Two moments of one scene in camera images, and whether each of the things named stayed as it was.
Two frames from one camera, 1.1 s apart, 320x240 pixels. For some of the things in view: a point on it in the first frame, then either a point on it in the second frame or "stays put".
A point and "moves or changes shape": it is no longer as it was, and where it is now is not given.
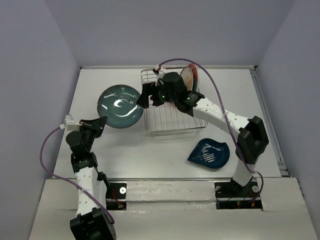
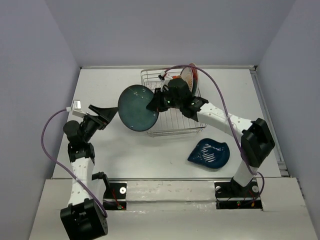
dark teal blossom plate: x=118 y=103 moves or changes shape
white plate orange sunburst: x=187 y=74 stays put
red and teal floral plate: x=195 y=71 stays put
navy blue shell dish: x=210 y=152 stays put
